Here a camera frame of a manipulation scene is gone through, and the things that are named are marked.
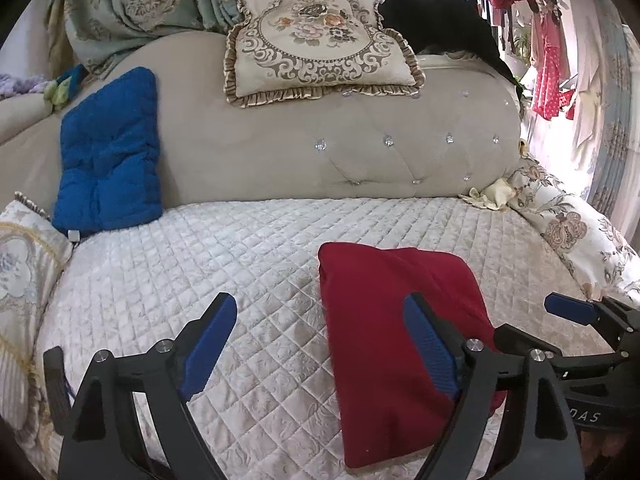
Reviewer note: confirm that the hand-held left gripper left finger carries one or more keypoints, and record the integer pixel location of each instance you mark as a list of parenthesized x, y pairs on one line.
[(210, 345)]

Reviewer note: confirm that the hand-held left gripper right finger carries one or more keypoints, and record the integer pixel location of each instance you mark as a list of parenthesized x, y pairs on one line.
[(430, 350)]

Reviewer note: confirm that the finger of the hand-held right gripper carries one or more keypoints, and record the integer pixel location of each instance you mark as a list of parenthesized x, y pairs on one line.
[(570, 309), (520, 341)]

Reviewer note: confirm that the red sweater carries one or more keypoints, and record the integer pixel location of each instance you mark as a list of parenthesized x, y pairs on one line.
[(380, 310)]

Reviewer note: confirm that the floral sofa armrest cushion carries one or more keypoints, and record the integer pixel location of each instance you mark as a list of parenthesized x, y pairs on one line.
[(565, 225)]

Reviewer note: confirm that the white quilted sofa cover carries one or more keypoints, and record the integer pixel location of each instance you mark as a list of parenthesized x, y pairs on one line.
[(225, 250)]

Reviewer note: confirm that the crumpled cream cloth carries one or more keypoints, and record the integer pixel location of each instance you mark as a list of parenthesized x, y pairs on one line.
[(492, 194)]

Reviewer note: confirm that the blue patterned curtain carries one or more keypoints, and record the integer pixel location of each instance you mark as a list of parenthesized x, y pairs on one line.
[(615, 135)]

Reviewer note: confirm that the pale fringed floral pillow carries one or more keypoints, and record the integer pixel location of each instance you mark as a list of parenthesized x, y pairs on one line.
[(25, 270)]

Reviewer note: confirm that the white hanging garment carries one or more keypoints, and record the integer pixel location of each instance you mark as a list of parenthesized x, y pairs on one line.
[(590, 110)]

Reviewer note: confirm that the blue quilted cushion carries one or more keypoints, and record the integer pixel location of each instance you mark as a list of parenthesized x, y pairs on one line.
[(105, 160)]

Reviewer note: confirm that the beige tufted sofa backrest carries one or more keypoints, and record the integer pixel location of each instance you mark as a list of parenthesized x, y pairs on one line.
[(300, 125)]

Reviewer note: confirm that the floral frilled pillow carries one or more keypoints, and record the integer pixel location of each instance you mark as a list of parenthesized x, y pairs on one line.
[(310, 50)]

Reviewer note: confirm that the black cloth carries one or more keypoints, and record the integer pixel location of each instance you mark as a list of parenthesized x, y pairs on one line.
[(440, 25)]

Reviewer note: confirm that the lavender knit cloth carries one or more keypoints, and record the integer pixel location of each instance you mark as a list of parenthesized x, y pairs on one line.
[(20, 85)]

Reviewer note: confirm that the green floral curtain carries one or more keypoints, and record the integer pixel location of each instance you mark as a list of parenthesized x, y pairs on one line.
[(150, 0)]

